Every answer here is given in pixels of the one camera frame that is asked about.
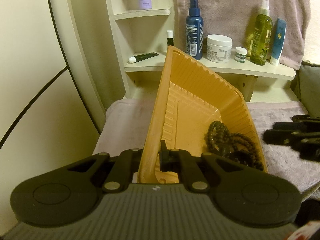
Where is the pink hanging towel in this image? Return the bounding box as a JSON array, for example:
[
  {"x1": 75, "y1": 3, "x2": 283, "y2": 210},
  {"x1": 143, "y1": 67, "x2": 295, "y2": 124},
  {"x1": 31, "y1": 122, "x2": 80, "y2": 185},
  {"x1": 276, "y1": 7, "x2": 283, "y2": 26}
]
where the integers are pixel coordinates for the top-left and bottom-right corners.
[{"x1": 175, "y1": 0, "x2": 311, "y2": 70}]

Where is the green olive oil spray bottle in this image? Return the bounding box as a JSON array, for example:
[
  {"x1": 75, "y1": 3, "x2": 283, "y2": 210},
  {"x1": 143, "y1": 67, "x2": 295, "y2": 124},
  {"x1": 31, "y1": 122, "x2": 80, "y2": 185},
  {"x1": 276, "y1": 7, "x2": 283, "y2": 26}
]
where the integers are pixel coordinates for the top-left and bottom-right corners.
[{"x1": 251, "y1": 0, "x2": 273, "y2": 66}]

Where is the small white cream jar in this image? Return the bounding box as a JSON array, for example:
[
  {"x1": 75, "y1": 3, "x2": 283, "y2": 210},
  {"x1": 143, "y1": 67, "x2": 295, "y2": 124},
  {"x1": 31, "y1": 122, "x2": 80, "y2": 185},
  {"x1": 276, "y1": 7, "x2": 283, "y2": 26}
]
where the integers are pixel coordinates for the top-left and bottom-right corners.
[{"x1": 234, "y1": 47, "x2": 247, "y2": 63}]

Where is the small black white-capped stick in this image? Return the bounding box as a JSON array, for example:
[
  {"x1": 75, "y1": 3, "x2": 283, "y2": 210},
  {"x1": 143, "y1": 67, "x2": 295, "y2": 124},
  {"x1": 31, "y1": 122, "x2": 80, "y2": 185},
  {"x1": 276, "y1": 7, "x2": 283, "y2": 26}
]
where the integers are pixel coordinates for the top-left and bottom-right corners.
[{"x1": 166, "y1": 30, "x2": 174, "y2": 46}]

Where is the blue and white tube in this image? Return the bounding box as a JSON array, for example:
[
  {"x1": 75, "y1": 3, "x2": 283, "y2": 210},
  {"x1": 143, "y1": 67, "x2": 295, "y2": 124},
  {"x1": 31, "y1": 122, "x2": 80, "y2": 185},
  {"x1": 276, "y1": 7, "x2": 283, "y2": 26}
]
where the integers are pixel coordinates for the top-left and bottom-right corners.
[{"x1": 270, "y1": 18, "x2": 286, "y2": 66}]

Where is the cream wooden corner shelf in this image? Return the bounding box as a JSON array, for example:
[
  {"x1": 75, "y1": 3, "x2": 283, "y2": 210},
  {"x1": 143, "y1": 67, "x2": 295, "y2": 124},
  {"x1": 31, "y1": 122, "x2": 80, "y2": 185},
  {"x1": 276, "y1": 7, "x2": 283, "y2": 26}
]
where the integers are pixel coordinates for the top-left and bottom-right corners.
[{"x1": 106, "y1": 0, "x2": 297, "y2": 102}]

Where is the dark blue spray bottle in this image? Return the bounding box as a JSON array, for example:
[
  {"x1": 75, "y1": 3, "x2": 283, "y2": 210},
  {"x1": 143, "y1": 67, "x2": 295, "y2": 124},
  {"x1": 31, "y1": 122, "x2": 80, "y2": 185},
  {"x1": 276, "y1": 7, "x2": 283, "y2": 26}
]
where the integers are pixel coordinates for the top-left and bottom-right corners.
[{"x1": 185, "y1": 0, "x2": 204, "y2": 60}]

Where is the orange plastic tray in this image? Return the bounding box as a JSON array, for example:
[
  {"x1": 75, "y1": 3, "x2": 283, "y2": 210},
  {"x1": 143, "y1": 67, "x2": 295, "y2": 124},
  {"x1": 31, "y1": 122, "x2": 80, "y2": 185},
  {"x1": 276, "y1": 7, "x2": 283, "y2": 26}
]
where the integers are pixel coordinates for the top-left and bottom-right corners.
[{"x1": 137, "y1": 46, "x2": 266, "y2": 184}]

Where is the grey-green pillow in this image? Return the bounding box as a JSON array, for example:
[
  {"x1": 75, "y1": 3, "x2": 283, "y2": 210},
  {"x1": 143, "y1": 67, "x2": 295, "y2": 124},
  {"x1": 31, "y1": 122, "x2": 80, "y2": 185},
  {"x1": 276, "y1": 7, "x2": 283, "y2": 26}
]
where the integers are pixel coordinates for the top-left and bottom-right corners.
[{"x1": 290, "y1": 61, "x2": 320, "y2": 118}]

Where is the dark wooden bead necklace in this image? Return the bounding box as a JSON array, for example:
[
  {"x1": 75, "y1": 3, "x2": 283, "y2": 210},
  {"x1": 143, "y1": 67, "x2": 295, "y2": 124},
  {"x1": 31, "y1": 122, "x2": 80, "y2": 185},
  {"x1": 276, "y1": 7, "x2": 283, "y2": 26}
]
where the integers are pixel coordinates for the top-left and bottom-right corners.
[{"x1": 204, "y1": 120, "x2": 265, "y2": 172}]

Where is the large white cream jar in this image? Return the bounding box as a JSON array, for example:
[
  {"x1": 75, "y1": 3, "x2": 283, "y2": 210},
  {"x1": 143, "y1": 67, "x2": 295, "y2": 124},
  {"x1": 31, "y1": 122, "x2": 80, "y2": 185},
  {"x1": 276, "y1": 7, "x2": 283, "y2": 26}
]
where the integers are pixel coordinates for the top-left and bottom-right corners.
[{"x1": 207, "y1": 34, "x2": 233, "y2": 63}]

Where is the black tube with white cap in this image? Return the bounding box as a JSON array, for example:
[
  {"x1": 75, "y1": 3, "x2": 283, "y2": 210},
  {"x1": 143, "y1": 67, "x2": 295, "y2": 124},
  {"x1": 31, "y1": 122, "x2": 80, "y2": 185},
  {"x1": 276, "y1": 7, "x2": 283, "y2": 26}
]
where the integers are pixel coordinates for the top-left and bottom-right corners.
[{"x1": 128, "y1": 53, "x2": 159, "y2": 64}]

